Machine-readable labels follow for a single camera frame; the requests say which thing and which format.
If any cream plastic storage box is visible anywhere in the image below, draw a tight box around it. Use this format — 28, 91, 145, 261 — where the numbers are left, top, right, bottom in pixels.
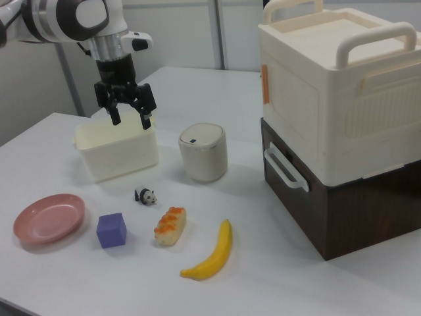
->
257, 0, 421, 184

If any toy salmon roe sushi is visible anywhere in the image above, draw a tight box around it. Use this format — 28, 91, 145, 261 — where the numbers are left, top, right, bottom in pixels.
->
155, 206, 187, 246

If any purple cube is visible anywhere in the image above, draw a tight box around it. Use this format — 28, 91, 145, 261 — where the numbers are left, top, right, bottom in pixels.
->
95, 212, 128, 249

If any yellow toy banana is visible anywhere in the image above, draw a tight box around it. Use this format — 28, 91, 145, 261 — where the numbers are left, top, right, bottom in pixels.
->
180, 219, 234, 281

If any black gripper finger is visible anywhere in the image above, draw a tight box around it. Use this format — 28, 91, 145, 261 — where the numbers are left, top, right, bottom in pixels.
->
128, 83, 157, 130
94, 84, 121, 126

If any cream lidded trash can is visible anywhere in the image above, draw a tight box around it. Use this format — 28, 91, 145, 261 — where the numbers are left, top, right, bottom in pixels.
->
178, 122, 228, 184

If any dark brown wooden drawer box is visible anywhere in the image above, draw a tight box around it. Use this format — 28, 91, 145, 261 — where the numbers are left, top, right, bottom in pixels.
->
260, 117, 421, 261

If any pink plate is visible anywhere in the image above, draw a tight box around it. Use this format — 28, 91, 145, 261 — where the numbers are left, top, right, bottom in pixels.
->
12, 194, 86, 245

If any cream plastic bin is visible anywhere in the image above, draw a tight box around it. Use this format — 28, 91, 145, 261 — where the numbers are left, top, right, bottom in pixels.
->
72, 109, 160, 183

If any toy panda figure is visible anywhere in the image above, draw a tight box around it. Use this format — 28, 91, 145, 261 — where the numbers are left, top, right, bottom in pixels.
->
133, 186, 159, 206

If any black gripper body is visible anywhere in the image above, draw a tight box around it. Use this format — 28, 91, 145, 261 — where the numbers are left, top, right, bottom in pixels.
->
93, 54, 148, 103

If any white drawer handle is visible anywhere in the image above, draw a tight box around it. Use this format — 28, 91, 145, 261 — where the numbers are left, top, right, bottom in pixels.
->
264, 147, 310, 193

